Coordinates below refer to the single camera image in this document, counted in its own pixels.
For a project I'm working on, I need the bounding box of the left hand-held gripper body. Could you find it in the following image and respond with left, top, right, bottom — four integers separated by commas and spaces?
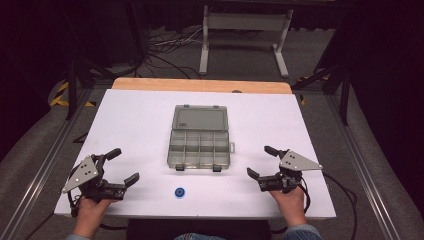
60, 153, 128, 203

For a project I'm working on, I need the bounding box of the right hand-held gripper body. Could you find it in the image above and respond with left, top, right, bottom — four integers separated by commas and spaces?
258, 149, 324, 195

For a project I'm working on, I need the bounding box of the clear plastic compartment box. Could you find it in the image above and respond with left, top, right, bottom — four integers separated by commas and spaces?
166, 104, 236, 173

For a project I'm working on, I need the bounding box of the person's left hand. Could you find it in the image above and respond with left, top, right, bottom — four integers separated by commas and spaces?
72, 195, 116, 239

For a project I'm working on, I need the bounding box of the person's right hand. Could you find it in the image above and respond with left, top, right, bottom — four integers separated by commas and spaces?
269, 186, 308, 228

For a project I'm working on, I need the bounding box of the black metal stand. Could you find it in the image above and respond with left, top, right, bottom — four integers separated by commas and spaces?
291, 63, 352, 127
64, 49, 116, 122

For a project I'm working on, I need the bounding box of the white metal stand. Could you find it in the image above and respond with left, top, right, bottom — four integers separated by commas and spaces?
198, 4, 295, 79

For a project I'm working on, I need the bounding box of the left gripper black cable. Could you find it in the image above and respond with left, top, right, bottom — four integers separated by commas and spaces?
66, 190, 82, 218

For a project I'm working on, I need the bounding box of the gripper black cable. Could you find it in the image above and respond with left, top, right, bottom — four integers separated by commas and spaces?
66, 190, 82, 218
270, 171, 359, 240

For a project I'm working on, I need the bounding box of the aluminium rail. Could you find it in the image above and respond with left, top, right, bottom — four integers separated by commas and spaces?
324, 94, 403, 240
0, 87, 95, 240

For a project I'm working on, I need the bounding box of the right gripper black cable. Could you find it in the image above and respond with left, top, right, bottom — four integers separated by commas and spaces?
270, 171, 359, 240

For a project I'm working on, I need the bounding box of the bundle of floor cables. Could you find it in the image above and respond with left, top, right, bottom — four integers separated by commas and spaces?
142, 27, 205, 80

